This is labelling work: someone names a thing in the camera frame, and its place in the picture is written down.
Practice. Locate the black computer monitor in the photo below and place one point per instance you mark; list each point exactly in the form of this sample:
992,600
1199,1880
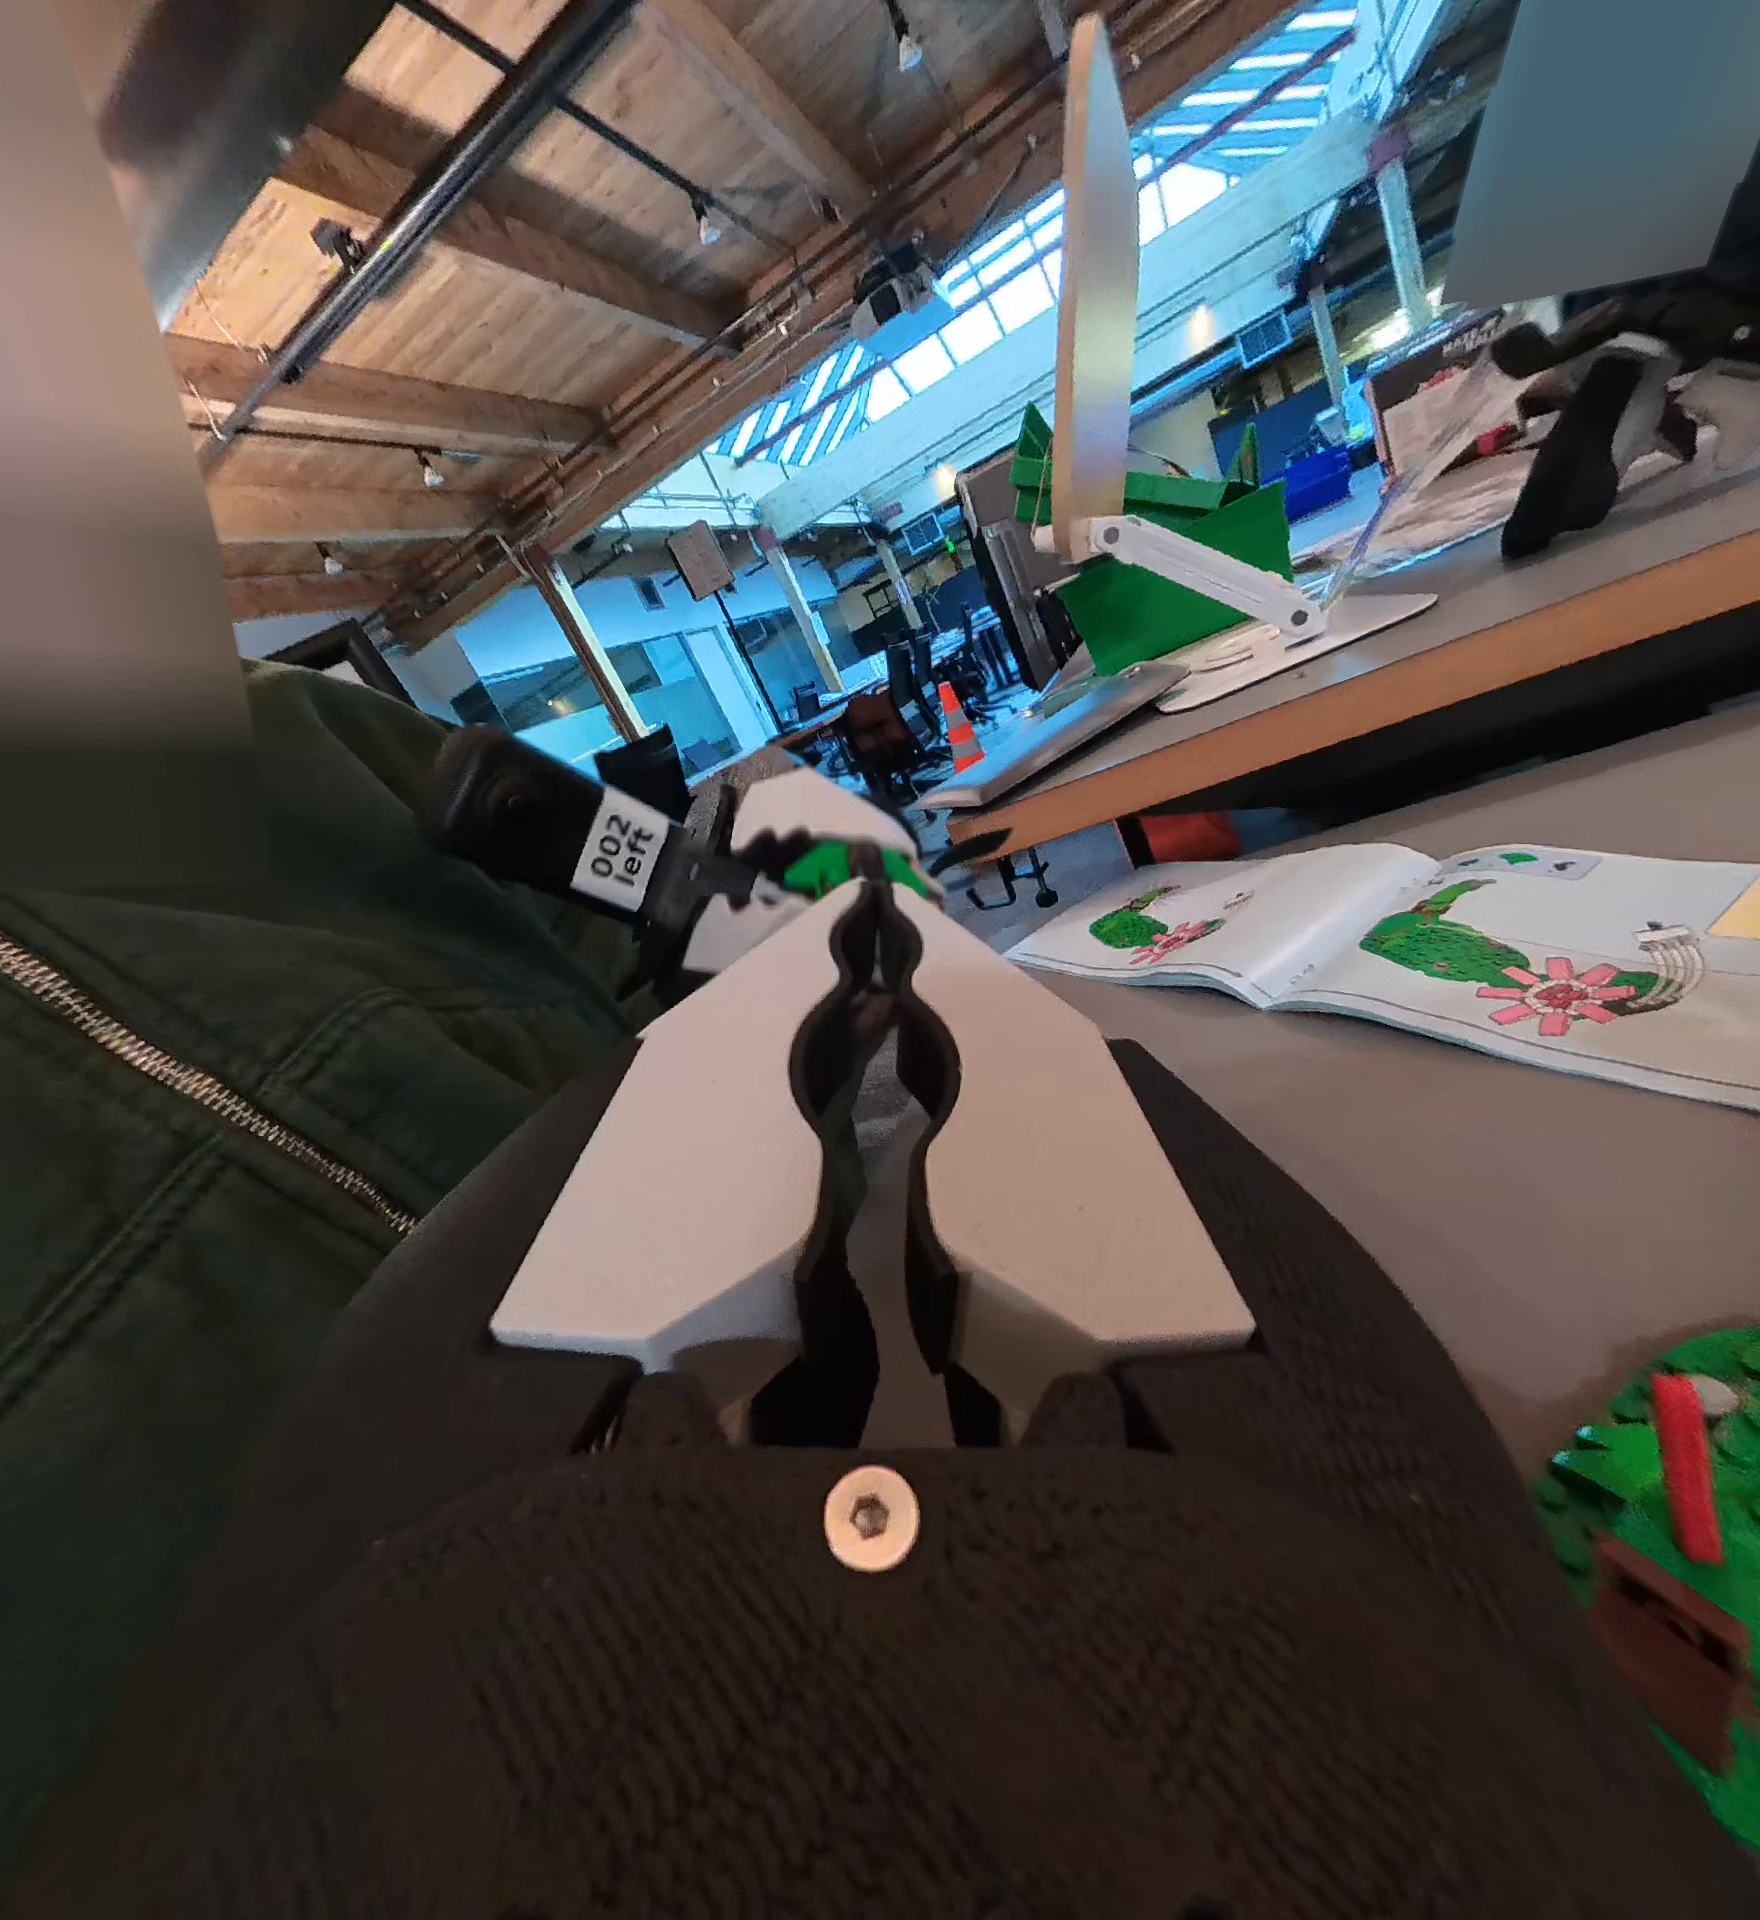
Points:
1009,571

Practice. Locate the wooden board on white stand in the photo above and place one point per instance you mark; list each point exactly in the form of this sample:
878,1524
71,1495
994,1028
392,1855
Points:
1092,301

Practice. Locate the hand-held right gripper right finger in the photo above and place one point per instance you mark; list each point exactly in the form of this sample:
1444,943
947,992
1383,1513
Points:
1075,1201

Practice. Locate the brown office chair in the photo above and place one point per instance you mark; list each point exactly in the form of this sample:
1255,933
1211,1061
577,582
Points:
881,743

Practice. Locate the green lego block brown clips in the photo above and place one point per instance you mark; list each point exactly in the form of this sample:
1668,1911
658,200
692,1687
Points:
821,867

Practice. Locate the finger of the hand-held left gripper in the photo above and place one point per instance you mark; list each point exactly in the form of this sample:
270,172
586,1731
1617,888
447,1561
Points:
821,811
738,945

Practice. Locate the red and black box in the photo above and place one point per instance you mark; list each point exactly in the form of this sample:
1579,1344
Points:
1421,404

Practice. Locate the lego instruction booklet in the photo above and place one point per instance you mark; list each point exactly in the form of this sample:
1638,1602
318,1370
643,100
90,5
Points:
1314,930

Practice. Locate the black and white gripper device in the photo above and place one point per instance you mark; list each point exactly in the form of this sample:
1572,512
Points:
1571,450

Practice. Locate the orange traffic cone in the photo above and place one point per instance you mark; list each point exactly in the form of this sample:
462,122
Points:
960,734

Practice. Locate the silver padded pouch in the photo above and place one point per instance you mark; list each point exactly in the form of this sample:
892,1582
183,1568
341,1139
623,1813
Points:
1031,743

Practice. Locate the grey desk with wooden edge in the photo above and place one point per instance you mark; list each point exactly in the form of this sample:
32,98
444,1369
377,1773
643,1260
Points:
1421,705

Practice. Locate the clear acrylic sheet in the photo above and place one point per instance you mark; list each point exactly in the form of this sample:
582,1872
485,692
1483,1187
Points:
1360,555

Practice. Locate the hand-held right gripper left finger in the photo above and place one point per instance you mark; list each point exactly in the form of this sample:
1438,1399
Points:
670,1201

